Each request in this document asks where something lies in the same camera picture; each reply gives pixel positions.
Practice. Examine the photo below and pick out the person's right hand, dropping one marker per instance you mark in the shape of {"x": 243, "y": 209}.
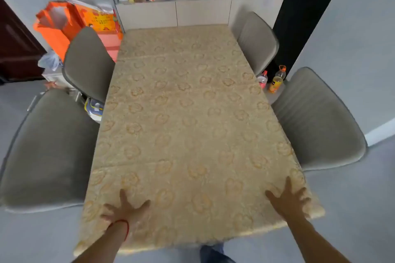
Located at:
{"x": 288, "y": 204}

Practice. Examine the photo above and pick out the person's left hand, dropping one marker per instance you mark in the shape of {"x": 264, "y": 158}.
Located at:
{"x": 123, "y": 210}

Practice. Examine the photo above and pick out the person's right forearm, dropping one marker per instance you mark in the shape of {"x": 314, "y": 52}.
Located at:
{"x": 314, "y": 241}

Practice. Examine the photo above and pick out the orange juice bottle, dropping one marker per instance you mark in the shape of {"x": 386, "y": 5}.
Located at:
{"x": 275, "y": 82}

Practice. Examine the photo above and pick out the white blue sneakers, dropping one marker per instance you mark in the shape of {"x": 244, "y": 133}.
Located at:
{"x": 94, "y": 108}

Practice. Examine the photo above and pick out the grey upholstered chair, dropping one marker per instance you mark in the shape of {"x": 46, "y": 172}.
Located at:
{"x": 88, "y": 62}
{"x": 46, "y": 148}
{"x": 314, "y": 118}
{"x": 256, "y": 41}

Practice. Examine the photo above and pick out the beige lace tablecloth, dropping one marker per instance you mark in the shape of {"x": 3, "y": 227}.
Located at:
{"x": 191, "y": 118}

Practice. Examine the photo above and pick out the pink box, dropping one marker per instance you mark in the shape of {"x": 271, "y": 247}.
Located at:
{"x": 109, "y": 44}

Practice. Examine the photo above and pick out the small bottle red cap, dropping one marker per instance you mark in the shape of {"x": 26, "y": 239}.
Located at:
{"x": 262, "y": 81}

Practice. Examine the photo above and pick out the orange paper bag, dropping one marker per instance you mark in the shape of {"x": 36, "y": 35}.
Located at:
{"x": 55, "y": 34}

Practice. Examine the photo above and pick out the clear plastic bag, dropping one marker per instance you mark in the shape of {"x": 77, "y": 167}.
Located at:
{"x": 49, "y": 62}

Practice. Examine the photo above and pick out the white cardboard box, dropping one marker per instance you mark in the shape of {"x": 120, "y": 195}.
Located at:
{"x": 57, "y": 79}

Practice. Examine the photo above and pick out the dark wooden door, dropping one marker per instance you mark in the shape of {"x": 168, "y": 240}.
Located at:
{"x": 15, "y": 50}

